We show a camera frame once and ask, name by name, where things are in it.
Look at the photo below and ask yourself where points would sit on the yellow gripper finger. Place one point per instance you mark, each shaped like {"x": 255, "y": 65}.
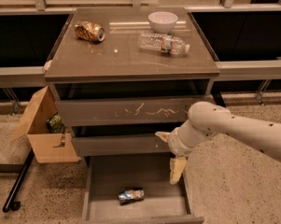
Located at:
{"x": 164, "y": 136}
{"x": 177, "y": 166}

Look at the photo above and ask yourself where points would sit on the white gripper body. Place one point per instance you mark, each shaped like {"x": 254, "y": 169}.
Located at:
{"x": 175, "y": 142}

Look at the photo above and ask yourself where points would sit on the crushed blue silver redbull can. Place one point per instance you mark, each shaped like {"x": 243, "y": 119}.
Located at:
{"x": 131, "y": 195}

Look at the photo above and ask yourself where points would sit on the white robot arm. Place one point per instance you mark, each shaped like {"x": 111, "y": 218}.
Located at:
{"x": 205, "y": 120}

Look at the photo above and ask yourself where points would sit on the grey top drawer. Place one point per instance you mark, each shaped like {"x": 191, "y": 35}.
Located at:
{"x": 100, "y": 112}

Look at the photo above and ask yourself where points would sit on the grey middle drawer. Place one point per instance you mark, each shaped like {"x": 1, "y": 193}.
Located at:
{"x": 119, "y": 145}

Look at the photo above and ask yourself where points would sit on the grey open bottom drawer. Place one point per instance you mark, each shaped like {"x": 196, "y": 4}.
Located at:
{"x": 163, "y": 203}

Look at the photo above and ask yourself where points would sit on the grey drawer cabinet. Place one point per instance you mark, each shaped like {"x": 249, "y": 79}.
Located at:
{"x": 118, "y": 69}

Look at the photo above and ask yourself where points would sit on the crushed gold can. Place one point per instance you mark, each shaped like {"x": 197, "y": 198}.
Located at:
{"x": 89, "y": 31}

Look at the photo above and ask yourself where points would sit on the clear plastic water bottle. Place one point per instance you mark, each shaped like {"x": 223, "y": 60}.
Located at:
{"x": 163, "y": 43}

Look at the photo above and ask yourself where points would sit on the green snack bag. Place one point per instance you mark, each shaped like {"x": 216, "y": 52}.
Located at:
{"x": 55, "y": 124}

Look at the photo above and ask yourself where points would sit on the white bowl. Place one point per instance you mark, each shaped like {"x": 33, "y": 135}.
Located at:
{"x": 162, "y": 22}

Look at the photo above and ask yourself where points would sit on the cardboard box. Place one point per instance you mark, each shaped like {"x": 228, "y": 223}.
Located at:
{"x": 48, "y": 147}

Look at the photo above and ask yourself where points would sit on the black floor rail leg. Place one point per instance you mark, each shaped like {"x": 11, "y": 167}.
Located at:
{"x": 11, "y": 203}

